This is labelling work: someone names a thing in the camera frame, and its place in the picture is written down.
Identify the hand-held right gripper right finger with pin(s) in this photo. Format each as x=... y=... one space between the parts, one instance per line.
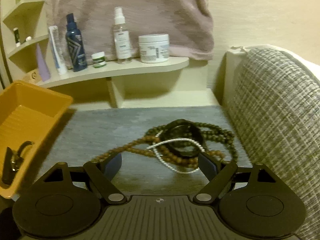
x=207 y=165

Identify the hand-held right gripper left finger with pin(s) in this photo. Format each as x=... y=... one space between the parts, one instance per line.
x=112 y=165

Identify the black bangle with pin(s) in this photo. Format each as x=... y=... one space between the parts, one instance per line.
x=197 y=132

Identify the orange plastic tray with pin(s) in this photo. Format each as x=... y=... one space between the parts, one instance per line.
x=32 y=105

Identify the grey fluffy mat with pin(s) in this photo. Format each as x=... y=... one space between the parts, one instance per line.
x=105 y=130

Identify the grey woven pillow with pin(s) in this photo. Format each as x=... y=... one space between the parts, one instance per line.
x=275 y=117

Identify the cream wooden shelf unit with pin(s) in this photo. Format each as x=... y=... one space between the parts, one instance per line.
x=140 y=66

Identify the small green-label jar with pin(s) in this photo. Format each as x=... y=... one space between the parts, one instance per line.
x=98 y=60

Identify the small cardboard box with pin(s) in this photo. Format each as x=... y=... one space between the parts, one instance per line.
x=32 y=77

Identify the purple tube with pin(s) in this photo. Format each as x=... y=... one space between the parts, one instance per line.
x=43 y=65

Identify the dark blue spray bottle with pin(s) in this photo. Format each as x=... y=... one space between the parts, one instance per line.
x=75 y=47

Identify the large white jar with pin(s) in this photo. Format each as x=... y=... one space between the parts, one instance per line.
x=153 y=48

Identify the white and blue tube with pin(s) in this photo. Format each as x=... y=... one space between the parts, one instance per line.
x=58 y=52

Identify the clear spray bottle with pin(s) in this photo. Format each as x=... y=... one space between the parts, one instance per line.
x=122 y=40

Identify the white quilted pillow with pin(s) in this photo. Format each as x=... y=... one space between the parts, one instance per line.
x=308 y=60

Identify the small black white-capped tube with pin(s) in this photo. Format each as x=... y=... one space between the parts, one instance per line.
x=28 y=39

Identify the pink hanging towel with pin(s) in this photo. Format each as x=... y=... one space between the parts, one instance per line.
x=137 y=10

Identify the small black and white tube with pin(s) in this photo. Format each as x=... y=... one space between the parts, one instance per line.
x=16 y=37

